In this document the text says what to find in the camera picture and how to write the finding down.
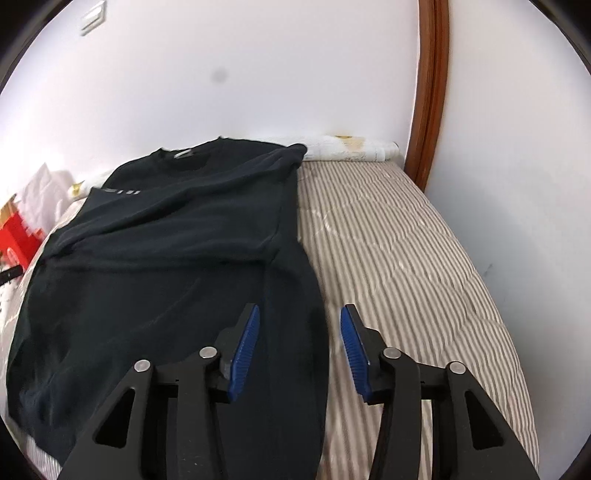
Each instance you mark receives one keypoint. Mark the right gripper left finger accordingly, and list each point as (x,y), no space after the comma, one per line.
(160,422)

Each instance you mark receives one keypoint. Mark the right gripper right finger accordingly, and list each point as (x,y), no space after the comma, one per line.
(471,438)

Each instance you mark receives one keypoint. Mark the black sweatshirt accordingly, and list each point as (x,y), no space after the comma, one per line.
(158,260)

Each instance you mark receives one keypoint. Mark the striped quilted mattress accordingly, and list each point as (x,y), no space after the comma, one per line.
(373,237)

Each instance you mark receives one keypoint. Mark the red paper shopping bag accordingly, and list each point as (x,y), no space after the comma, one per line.
(18,242)

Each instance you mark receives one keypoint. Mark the rolled white printed blanket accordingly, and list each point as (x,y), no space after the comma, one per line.
(320,148)

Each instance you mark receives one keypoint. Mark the white Uniqlo paper bag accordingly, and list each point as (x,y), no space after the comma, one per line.
(42,202)

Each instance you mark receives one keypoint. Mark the brown wooden door frame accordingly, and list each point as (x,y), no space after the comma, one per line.
(432,77)

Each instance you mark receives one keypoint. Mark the white wall switch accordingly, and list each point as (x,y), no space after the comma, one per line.
(93,18)

